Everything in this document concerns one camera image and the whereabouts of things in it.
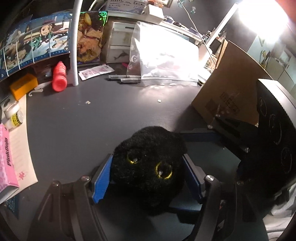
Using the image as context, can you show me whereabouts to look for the black plush yellow eyes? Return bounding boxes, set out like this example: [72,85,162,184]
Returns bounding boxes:
[110,126,187,216]

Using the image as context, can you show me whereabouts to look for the brown cardboard box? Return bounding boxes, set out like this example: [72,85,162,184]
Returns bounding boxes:
[191,42,272,125]

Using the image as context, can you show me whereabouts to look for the pink patterned tissue box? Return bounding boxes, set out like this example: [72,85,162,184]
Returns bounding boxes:
[0,123,19,204]

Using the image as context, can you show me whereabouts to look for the small white yellow bottle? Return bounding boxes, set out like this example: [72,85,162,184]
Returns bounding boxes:
[4,104,23,130]

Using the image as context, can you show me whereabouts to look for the black marker pen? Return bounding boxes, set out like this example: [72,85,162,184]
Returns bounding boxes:
[108,75,141,84]

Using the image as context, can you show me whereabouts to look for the red plastic bottle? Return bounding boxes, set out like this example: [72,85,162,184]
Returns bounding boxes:
[52,61,68,92]

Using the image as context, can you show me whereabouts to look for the pink white sachet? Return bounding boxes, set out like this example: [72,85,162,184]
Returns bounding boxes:
[78,64,114,81]

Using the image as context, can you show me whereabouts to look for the orange small box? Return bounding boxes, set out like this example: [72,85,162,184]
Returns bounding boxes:
[10,73,38,101]

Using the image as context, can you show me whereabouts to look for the clear zip bag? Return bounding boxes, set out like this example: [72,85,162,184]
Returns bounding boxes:
[126,21,200,86]

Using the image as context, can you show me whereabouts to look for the white desk lamp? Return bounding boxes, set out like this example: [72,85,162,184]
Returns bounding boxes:
[206,1,290,51]

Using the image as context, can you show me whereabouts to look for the white drawer unit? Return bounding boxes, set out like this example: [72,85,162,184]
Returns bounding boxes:
[100,17,136,63]

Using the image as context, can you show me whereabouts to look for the anime poster strip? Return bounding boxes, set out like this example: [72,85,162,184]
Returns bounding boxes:
[1,11,72,80]

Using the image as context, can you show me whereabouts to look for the white wire shelf rack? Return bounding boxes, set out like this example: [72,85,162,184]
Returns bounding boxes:
[1,1,108,86]

